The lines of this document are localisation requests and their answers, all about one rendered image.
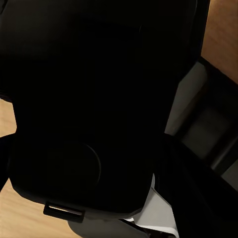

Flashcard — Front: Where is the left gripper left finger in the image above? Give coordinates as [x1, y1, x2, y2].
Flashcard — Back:
[0, 134, 15, 191]

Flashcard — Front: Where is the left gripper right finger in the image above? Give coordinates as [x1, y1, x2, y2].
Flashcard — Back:
[158, 133, 238, 238]

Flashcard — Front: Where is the digital camera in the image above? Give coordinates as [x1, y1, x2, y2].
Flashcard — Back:
[0, 0, 210, 224]

